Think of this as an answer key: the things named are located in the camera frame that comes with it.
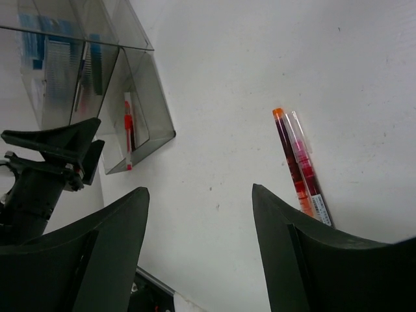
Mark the blue jar front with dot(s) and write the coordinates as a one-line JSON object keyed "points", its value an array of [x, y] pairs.
{"points": [[34, 43]]}

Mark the dark red gel pen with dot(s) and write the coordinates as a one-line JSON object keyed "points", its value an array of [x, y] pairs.
{"points": [[296, 175]]}

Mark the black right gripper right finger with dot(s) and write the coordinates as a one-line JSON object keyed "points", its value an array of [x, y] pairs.
{"points": [[310, 266]]}

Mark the clear plastic organizer box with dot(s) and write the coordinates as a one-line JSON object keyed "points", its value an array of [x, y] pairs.
{"points": [[84, 76]]}

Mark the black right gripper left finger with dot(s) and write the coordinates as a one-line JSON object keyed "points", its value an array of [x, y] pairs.
{"points": [[88, 265]]}

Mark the red pen with clip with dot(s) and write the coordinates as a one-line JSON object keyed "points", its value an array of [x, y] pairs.
{"points": [[300, 148]]}

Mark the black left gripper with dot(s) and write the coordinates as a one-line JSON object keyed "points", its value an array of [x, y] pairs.
{"points": [[27, 207]]}

